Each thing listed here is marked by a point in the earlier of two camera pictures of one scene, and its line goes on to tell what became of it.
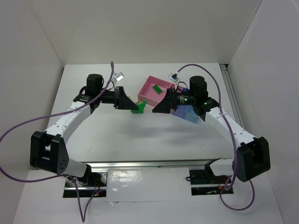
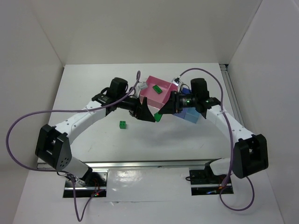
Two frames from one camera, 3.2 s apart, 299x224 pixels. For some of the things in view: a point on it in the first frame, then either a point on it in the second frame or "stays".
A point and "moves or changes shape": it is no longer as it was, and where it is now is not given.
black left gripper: (117, 98) → (138, 110)
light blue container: (191, 115) stays
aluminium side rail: (232, 94) stays
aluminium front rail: (167, 164) stays
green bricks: (157, 89) stays
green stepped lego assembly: (141, 106) moves or changes shape
